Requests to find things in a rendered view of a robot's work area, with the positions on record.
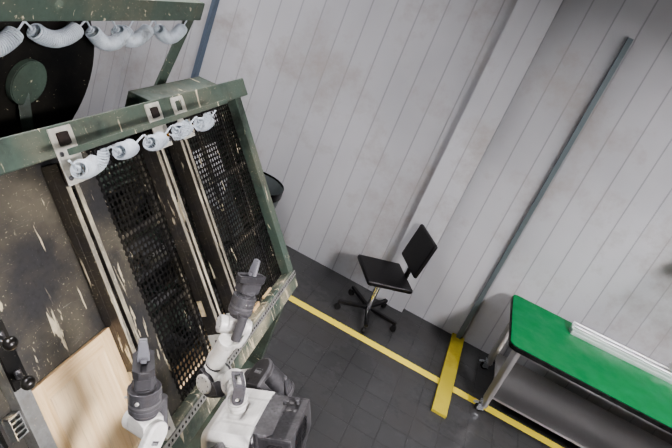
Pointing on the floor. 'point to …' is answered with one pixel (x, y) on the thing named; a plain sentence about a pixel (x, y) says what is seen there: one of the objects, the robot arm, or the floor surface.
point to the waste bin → (274, 188)
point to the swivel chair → (392, 274)
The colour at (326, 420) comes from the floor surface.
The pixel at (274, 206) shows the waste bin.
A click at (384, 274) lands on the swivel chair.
